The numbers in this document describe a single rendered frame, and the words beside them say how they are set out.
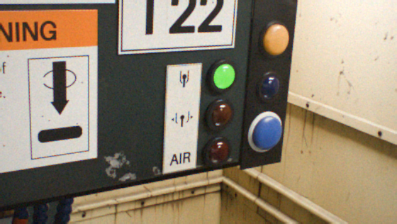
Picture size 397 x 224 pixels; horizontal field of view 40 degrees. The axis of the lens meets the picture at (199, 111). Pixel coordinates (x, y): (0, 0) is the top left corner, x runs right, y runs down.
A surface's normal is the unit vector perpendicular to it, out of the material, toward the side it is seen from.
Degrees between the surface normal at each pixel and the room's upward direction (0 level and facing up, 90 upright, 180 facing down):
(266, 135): 91
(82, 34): 90
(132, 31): 90
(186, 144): 90
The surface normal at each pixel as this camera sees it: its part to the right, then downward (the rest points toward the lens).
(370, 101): -0.85, 0.11
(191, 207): 0.53, 0.27
